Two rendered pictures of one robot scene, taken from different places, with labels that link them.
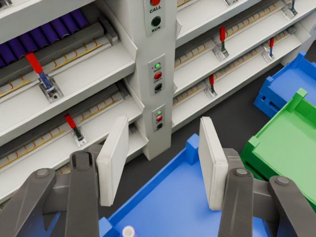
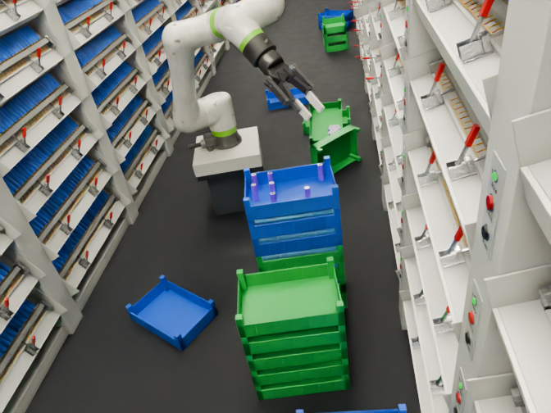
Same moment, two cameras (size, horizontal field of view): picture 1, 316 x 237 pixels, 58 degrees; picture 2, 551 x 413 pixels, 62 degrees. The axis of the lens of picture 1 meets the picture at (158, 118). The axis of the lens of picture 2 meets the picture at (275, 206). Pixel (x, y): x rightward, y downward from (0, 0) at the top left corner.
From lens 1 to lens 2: 1.41 m
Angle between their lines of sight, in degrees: 76
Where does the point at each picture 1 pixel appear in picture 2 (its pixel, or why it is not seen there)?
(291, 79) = not seen: outside the picture
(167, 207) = (323, 191)
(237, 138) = (373, 386)
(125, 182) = (390, 288)
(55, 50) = not seen: hidden behind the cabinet
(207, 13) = (416, 229)
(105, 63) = not seen: hidden behind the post
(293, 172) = (300, 290)
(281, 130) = (330, 304)
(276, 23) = (432, 368)
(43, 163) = (397, 192)
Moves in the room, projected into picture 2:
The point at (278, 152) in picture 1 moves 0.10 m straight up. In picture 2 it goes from (318, 292) to (315, 269)
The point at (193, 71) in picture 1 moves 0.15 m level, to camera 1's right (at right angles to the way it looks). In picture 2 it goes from (416, 276) to (392, 310)
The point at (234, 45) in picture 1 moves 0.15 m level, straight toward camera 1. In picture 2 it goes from (425, 315) to (387, 283)
